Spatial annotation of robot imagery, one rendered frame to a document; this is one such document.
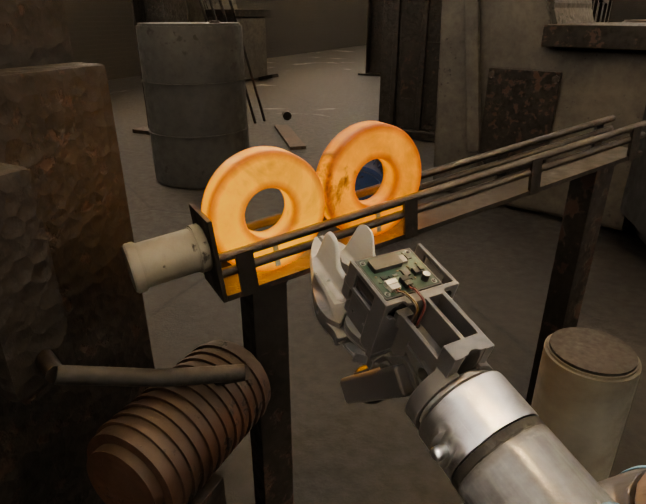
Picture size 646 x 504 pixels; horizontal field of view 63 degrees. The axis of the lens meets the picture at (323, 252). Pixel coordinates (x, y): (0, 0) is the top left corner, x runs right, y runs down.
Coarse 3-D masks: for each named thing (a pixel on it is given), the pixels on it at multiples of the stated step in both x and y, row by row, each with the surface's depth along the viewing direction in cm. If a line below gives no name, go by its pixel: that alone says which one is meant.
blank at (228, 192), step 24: (240, 168) 61; (264, 168) 62; (288, 168) 64; (312, 168) 65; (216, 192) 60; (240, 192) 62; (288, 192) 65; (312, 192) 66; (216, 216) 61; (240, 216) 63; (288, 216) 68; (312, 216) 68; (216, 240) 62; (240, 240) 64
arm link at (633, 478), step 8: (624, 472) 46; (632, 472) 42; (640, 472) 40; (608, 480) 43; (616, 480) 42; (624, 480) 41; (632, 480) 40; (640, 480) 39; (608, 488) 42; (616, 488) 41; (624, 488) 40; (632, 488) 39; (640, 488) 39; (616, 496) 41; (624, 496) 40; (632, 496) 39; (640, 496) 38
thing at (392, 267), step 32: (384, 256) 42; (416, 256) 43; (352, 288) 42; (384, 288) 40; (416, 288) 39; (448, 288) 41; (352, 320) 44; (384, 320) 39; (416, 320) 40; (448, 320) 38; (352, 352) 44; (384, 352) 42; (416, 352) 40; (448, 352) 35; (480, 352) 36; (416, 384) 40; (448, 384) 36; (416, 416) 37
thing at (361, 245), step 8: (360, 232) 49; (368, 232) 48; (352, 240) 50; (360, 240) 49; (368, 240) 48; (344, 248) 51; (352, 248) 50; (360, 248) 49; (368, 248) 48; (344, 256) 51; (352, 256) 50; (360, 256) 49; (368, 256) 48; (344, 264) 50
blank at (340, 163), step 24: (336, 144) 67; (360, 144) 67; (384, 144) 69; (408, 144) 71; (336, 168) 67; (360, 168) 69; (384, 168) 74; (408, 168) 73; (336, 192) 68; (384, 192) 74; (408, 192) 74; (336, 216) 70
